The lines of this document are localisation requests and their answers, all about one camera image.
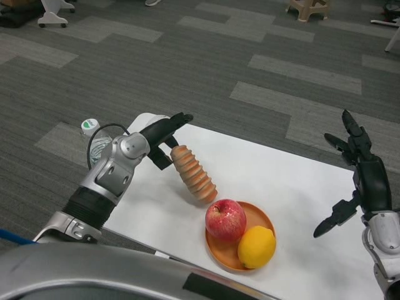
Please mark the yellow lemon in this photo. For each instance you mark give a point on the yellow lemon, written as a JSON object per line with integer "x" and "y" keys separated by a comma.
{"x": 256, "y": 247}

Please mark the dark bag pile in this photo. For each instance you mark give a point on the dark bag pile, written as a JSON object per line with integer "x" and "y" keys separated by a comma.
{"x": 15, "y": 17}

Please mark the silver robot chest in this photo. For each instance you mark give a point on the silver robot chest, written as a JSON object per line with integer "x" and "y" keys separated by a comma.
{"x": 93, "y": 275}

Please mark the white wheeled stand base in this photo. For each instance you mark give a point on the white wheeled stand base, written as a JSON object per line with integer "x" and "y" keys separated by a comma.
{"x": 51, "y": 17}

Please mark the red apple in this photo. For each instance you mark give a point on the red apple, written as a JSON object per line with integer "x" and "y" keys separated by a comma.
{"x": 225, "y": 220}

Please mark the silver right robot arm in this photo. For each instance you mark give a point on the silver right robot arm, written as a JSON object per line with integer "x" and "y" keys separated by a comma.
{"x": 384, "y": 237}

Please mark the ridged tan bread roll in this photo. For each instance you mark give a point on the ridged tan bread roll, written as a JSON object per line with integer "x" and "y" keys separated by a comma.
{"x": 193, "y": 175}

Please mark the round orange plate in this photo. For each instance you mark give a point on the round orange plate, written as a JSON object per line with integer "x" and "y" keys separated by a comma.
{"x": 259, "y": 215}

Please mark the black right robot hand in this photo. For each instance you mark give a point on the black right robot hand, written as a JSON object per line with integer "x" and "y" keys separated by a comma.
{"x": 373, "y": 184}

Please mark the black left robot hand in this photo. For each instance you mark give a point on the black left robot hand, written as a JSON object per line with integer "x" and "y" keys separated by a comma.
{"x": 159, "y": 128}

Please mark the beige plastic stool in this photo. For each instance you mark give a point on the beige plastic stool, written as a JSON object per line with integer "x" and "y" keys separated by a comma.
{"x": 304, "y": 14}

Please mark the clear plastic water bottle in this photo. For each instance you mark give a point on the clear plastic water bottle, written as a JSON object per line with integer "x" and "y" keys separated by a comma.
{"x": 88, "y": 124}

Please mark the white slanted furniture leg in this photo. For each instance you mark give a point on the white slanted furniture leg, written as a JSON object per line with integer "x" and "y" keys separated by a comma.
{"x": 393, "y": 39}

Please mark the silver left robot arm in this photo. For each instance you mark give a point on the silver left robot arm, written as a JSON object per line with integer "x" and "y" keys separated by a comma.
{"x": 106, "y": 175}

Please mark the white chair base bar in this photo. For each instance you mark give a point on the white chair base bar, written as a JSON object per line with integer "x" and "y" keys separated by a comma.
{"x": 386, "y": 22}

